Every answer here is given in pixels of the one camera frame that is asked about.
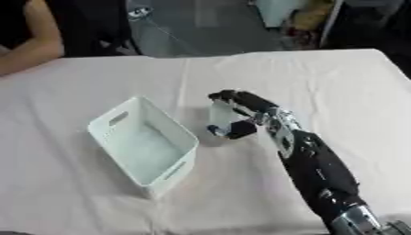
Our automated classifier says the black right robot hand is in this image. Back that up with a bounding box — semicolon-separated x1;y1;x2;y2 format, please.
205;89;282;140

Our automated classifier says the person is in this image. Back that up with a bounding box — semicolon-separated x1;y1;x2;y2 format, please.
0;0;68;77

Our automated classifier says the white plastic basket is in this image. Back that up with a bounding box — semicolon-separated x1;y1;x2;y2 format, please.
86;95;201;199

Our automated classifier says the white cup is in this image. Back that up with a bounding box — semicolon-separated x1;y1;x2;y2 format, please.
205;100;248;138

